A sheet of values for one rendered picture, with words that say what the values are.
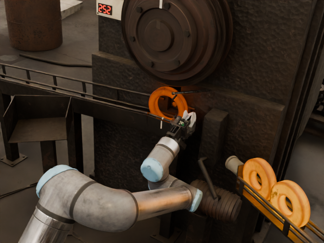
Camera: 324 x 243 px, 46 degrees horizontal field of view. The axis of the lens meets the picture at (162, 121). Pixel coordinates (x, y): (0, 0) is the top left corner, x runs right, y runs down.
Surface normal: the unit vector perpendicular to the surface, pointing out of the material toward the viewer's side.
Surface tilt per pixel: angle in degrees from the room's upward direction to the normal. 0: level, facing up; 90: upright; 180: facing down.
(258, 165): 90
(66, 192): 43
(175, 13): 90
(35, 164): 0
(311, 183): 0
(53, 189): 49
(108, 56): 0
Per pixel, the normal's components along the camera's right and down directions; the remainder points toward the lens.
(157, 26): -0.50, 0.41
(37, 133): -0.02, -0.85
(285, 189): -0.90, 0.16
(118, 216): 0.52, 0.09
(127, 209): 0.70, -0.21
